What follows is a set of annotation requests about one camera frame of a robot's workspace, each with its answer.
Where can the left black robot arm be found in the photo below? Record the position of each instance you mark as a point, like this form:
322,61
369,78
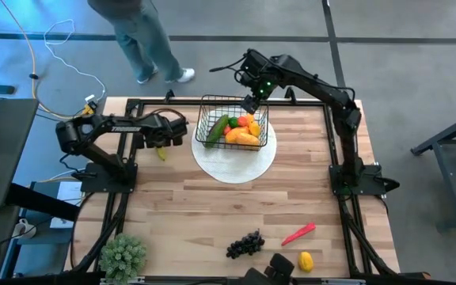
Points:
71,136

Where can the white box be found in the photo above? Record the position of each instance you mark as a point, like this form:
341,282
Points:
69,194

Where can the yellow-orange toy fruit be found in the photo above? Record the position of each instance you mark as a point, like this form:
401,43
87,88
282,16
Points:
250,118

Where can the white round woven placemat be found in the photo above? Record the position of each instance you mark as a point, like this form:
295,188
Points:
232,166

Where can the black clamp hook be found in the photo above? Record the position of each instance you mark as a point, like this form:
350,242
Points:
290,93
169,95

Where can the dark purple toy grapes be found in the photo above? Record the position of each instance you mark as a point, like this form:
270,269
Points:
246,244

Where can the green toy cucumber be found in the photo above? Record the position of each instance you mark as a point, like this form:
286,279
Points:
217,130

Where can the grey metal stand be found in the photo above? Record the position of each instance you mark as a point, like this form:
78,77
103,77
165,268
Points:
453,174

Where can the person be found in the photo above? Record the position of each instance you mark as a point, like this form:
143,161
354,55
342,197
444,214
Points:
141,39

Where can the black diagonal beam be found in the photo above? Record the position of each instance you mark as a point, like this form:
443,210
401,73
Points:
42,204

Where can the green artificial potted plant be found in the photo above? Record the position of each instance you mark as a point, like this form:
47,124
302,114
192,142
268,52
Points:
122,257

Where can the white mug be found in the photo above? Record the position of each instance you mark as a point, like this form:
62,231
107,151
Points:
23,229

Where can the small red-orange toy tomato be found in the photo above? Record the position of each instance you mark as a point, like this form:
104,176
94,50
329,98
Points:
226,130

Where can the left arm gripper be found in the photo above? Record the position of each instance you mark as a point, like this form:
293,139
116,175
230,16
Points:
164,126

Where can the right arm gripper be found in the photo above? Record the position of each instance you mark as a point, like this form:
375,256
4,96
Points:
259,73

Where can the tan toy potato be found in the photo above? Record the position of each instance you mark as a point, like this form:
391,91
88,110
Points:
248,139

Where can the yellow toy banana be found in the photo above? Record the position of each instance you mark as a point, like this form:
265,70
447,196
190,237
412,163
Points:
161,153

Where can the green toy pepper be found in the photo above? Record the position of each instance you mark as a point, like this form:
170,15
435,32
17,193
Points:
233,122

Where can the red chili pepper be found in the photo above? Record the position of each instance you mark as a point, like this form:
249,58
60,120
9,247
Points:
298,233

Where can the black side table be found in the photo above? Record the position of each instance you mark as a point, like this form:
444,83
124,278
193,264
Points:
6,150

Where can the orange toy mango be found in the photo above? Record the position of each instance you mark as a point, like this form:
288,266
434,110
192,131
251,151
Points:
234,135

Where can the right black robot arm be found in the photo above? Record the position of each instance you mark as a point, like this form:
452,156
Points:
315,85

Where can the black aluminium table frame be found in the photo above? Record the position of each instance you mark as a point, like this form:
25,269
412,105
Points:
303,103

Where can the yellow and white power plug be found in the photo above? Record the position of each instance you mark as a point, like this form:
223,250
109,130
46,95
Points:
90,106

